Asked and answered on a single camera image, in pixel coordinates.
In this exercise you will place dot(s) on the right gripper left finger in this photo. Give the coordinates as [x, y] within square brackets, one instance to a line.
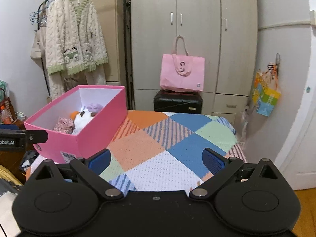
[89, 170]

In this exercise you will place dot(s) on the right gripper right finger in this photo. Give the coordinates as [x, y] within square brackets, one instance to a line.
[223, 170]

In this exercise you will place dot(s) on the white brown plush dog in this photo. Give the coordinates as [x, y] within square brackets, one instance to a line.
[82, 119]

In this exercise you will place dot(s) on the purple plush toy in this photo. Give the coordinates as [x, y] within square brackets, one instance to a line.
[94, 107]

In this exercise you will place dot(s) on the pink cardboard box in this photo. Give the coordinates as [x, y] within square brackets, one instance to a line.
[95, 136]

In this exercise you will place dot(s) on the pink floral cloth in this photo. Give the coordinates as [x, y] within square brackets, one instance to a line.
[64, 125]

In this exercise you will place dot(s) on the orange plush ball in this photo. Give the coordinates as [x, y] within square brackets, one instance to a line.
[74, 114]

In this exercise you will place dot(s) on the colourful knitted patchwork blanket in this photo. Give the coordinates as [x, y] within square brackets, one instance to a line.
[155, 151]

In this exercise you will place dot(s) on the white door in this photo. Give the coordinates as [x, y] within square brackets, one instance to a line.
[296, 158]

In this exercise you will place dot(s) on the cream fleece pajama pants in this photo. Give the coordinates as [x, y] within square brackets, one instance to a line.
[60, 82]

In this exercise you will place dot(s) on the black suitcase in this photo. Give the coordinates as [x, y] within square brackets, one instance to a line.
[178, 102]

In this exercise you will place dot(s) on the colourful hanging gift bag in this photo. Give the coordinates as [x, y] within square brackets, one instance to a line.
[266, 92]

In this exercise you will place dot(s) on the beige canvas tote bag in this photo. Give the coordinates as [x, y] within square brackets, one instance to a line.
[39, 45]

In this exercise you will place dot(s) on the pink tote bag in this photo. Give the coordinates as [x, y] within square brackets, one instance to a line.
[182, 73]

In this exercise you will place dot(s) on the cream fleece pajama top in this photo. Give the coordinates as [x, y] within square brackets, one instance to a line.
[91, 38]

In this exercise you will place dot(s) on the black clothes rack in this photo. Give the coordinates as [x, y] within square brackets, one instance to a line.
[63, 51]

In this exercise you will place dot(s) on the beige wardrobe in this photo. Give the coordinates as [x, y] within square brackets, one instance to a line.
[223, 32]

